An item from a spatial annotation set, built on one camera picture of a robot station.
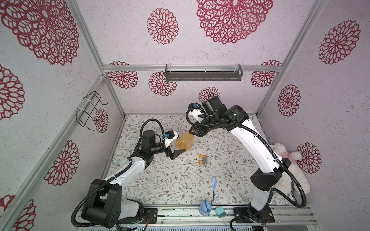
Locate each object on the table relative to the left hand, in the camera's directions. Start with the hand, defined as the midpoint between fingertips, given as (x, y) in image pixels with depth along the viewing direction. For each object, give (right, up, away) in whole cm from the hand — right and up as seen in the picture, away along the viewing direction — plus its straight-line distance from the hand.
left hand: (180, 143), depth 80 cm
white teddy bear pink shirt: (+66, -16, +1) cm, 68 cm away
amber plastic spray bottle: (+2, +1, +1) cm, 3 cm away
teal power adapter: (+20, -35, -7) cm, 41 cm away
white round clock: (-40, -10, +14) cm, 43 cm away
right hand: (+5, +8, -11) cm, 14 cm away
